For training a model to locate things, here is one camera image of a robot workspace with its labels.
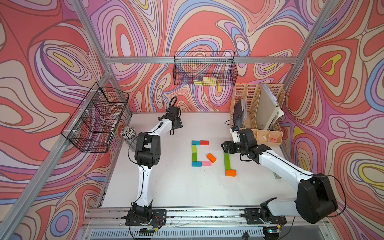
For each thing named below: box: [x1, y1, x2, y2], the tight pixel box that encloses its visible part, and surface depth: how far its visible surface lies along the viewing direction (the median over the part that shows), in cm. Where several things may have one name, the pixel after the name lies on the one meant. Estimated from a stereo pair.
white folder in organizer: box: [256, 83, 285, 130], surface depth 93 cm
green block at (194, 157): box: [192, 152, 198, 162], surface depth 97 cm
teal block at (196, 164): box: [191, 161, 202, 167], surface depth 93 cm
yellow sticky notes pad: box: [194, 77, 217, 86], surface depth 86 cm
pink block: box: [201, 161, 212, 167], surface depth 93 cm
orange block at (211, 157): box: [206, 153, 217, 164], surface depth 95 cm
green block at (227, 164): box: [224, 160, 232, 171], surface depth 93 cm
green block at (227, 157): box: [224, 153, 231, 162], surface depth 95 cm
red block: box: [200, 140, 210, 146], surface depth 104 cm
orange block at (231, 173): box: [225, 169, 237, 177], surface depth 88 cm
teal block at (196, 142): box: [191, 140, 201, 146], surface depth 104 cm
